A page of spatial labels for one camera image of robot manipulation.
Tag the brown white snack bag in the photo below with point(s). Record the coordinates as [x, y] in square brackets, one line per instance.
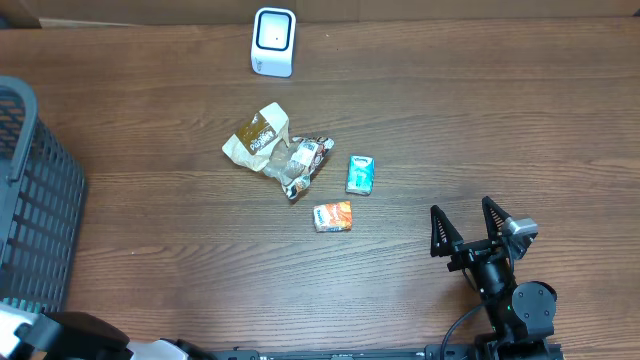
[293, 165]

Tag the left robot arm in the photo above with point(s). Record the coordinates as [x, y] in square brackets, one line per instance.
[78, 335]

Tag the grey plastic mesh basket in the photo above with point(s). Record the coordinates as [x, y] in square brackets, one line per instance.
[43, 195]

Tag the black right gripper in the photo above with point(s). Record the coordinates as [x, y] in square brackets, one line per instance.
[467, 251]

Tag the white barcode scanner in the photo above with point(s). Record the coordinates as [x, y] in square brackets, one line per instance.
[273, 39]

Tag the teal tissue pack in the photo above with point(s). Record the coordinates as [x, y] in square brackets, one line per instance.
[360, 175]

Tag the beige brown paper bag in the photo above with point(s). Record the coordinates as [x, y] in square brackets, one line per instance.
[252, 144]

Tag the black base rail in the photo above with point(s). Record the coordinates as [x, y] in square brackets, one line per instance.
[350, 355]

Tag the orange tissue pack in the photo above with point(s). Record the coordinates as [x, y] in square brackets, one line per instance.
[333, 217]

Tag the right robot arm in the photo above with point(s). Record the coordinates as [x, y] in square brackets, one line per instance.
[521, 315]

